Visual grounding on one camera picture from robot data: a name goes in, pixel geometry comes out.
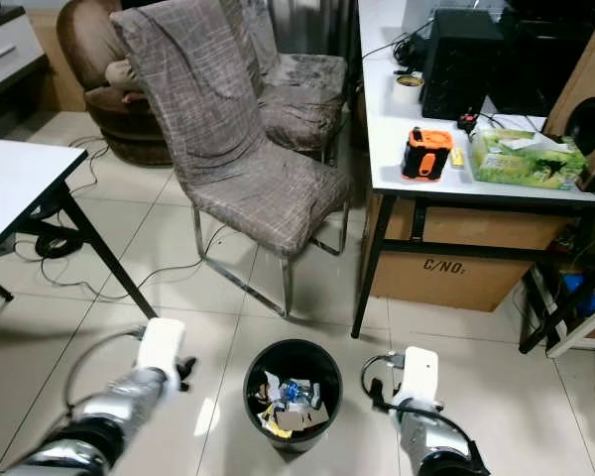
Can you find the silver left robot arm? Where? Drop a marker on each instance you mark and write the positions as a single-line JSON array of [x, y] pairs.
[[114, 416]]

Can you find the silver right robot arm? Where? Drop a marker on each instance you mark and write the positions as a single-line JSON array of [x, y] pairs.
[[431, 436]]

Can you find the black round rubbish bin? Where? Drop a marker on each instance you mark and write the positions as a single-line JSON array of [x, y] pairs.
[[312, 359]]

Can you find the brown cardboard scrap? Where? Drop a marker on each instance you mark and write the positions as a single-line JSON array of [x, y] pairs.
[[305, 418]]

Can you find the blue crumpled plastic bottle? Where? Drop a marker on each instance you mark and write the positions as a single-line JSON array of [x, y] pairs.
[[296, 395]]

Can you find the yellow wrapper scrap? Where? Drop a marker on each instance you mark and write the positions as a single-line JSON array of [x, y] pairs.
[[273, 421]]

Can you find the large brown cardboard box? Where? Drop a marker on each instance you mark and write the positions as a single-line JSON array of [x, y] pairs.
[[456, 268]]

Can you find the black and white folding rack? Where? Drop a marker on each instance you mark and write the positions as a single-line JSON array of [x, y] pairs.
[[560, 322]]

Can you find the blue packet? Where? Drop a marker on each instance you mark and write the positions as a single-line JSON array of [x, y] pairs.
[[580, 290]]

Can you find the orange and black tool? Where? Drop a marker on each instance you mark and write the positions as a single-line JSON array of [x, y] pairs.
[[426, 156]]

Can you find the grey covered chrome-leg chair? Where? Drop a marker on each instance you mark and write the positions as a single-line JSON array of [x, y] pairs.
[[213, 124], [297, 104]]

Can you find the small yellow item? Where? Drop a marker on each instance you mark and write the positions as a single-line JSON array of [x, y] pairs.
[[457, 157]]

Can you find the white table with black legs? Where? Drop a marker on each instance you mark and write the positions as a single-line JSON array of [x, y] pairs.
[[20, 183]]

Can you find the green tissue box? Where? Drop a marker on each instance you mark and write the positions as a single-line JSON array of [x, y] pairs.
[[526, 159]]

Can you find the beige cushion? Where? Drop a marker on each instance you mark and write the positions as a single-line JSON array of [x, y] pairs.
[[124, 79]]

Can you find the white tape roll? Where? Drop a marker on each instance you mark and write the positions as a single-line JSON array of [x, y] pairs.
[[408, 91]]

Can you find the brown round armchair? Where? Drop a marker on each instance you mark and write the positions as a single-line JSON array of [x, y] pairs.
[[87, 50]]

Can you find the black ribbed box device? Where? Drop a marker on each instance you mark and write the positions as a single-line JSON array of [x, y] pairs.
[[458, 64]]

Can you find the wooden loudspeaker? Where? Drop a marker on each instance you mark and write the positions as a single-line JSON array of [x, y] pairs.
[[585, 109]]

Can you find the white drawer cabinet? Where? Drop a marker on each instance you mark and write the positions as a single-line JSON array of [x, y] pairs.
[[8, 50]]

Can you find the black monitor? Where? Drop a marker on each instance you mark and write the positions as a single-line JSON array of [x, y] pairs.
[[550, 45]]

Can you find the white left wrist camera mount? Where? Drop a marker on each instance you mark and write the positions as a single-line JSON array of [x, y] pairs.
[[162, 345]]

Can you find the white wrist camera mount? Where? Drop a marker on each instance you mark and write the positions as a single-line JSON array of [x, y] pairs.
[[162, 345], [419, 377]]

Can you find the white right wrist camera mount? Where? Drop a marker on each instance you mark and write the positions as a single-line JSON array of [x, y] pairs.
[[419, 377]]

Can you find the white desk with black frame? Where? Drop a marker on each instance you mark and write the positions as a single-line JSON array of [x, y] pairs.
[[387, 149]]

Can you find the black plug with red switch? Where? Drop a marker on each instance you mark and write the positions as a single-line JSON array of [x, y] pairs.
[[469, 121]]

